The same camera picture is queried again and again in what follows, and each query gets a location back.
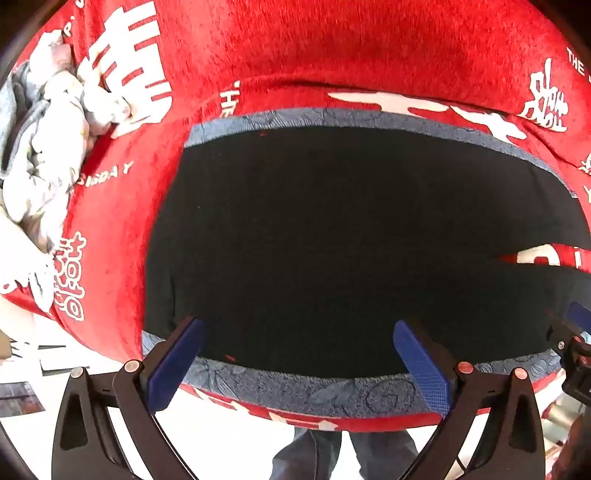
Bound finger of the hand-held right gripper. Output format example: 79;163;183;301
545;302;591;356

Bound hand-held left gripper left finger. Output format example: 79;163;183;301
52;316;206;480

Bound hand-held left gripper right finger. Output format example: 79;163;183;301
392;318;546;480

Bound black pants with patterned waistband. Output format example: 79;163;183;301
141;107;591;418

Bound person's blue jeans legs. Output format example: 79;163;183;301
270;427;419;480

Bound dark printed paper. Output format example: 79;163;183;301
0;381;45;418

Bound pile of white patterned clothes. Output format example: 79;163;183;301
0;32;137;312

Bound grey cloth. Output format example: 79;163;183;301
0;60;49;180

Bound red printed blanket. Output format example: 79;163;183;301
0;0;591;432

